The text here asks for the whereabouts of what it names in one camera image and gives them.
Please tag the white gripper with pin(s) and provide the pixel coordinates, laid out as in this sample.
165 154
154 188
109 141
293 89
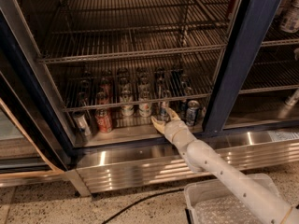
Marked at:
175 129

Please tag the blue silver redbull can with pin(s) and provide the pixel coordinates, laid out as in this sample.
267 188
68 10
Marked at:
164 104

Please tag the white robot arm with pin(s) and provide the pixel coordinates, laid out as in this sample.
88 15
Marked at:
262 203

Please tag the white red can front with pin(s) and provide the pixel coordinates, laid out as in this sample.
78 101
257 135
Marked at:
145 107

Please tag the dark blue can front right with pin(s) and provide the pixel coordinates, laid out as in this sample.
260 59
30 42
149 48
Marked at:
192 112

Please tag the white green can front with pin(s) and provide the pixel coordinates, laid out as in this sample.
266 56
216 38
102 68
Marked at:
126 98

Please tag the red cola can front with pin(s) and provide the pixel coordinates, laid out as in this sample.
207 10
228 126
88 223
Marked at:
103 120

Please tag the red cola can second row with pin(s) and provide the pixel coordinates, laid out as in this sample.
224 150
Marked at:
102 98

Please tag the silver can front left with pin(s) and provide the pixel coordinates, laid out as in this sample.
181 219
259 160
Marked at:
81 122

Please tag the stainless steel display fridge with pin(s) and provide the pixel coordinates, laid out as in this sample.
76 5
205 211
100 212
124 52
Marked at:
261 129

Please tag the silver can right compartment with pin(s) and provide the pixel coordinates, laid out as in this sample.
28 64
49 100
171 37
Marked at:
293 99

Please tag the open glass fridge door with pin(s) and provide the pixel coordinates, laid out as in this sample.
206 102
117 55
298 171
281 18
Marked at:
30 151

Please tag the can on right upper shelf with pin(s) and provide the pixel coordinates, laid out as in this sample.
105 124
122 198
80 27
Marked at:
290 20

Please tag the white plastic bin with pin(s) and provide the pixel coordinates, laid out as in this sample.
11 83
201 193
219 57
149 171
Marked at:
210 202

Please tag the middle wire fridge shelf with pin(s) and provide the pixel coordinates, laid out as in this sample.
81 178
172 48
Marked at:
153 74

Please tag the wire fridge shelf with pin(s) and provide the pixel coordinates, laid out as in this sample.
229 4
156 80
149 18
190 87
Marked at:
153 74
94 30

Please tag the right compartment wire shelf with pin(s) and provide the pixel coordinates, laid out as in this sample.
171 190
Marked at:
276 66

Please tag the upper wire fridge shelf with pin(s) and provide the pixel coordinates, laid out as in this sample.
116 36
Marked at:
94 30

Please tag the dark blue fridge door frame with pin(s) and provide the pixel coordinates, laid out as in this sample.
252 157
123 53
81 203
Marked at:
252 22

